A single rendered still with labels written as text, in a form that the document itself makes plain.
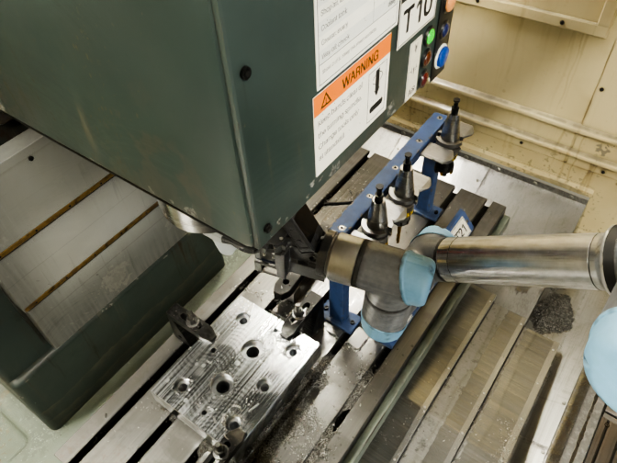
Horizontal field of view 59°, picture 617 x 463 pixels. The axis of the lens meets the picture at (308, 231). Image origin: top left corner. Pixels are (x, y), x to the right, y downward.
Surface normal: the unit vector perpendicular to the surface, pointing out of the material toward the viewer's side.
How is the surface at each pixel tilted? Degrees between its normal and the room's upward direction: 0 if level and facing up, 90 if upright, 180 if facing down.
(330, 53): 90
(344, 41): 90
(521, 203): 24
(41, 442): 0
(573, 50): 90
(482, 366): 7
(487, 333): 7
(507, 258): 55
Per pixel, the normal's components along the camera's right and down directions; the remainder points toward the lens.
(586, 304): -0.28, -0.76
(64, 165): 0.81, 0.41
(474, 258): -0.79, -0.13
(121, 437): -0.04, -0.67
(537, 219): -0.27, -0.35
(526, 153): -0.58, 0.62
